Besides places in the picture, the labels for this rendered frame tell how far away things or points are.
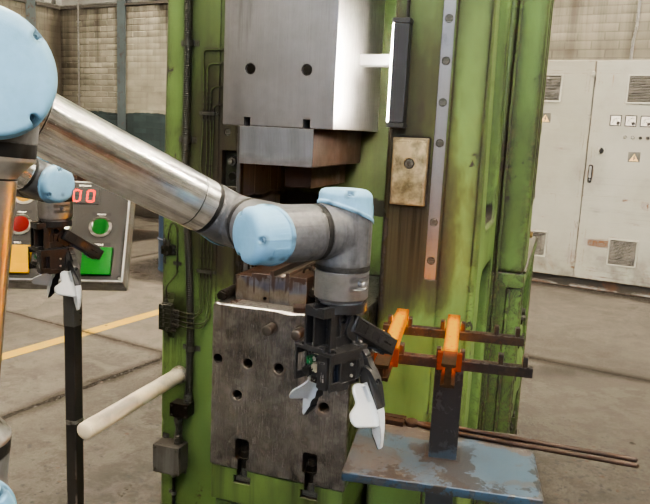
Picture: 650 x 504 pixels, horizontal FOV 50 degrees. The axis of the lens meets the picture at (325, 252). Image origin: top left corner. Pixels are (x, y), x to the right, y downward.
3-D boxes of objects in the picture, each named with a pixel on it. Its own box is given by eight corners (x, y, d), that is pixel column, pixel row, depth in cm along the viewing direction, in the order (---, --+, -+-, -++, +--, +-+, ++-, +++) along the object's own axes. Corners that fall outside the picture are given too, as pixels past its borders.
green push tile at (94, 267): (110, 274, 176) (112, 247, 179) (79, 274, 175) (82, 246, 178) (111, 276, 178) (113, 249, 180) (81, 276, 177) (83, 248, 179)
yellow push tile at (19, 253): (27, 272, 174) (31, 244, 176) (-4, 271, 173) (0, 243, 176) (29, 275, 175) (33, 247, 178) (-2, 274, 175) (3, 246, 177)
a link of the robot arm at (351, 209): (302, 186, 94) (350, 185, 99) (298, 266, 96) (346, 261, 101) (338, 192, 88) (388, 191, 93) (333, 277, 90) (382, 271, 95)
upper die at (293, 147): (312, 168, 171) (313, 129, 170) (238, 163, 178) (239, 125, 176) (360, 163, 211) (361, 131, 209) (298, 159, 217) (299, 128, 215)
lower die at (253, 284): (306, 308, 178) (307, 275, 176) (235, 298, 184) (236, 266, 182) (353, 277, 217) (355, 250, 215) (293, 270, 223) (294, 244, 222)
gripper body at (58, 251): (27, 271, 159) (26, 219, 157) (64, 267, 165) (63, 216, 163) (42, 277, 154) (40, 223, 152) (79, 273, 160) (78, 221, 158)
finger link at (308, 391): (271, 406, 104) (298, 368, 99) (300, 397, 108) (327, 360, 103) (282, 423, 103) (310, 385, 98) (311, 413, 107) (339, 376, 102)
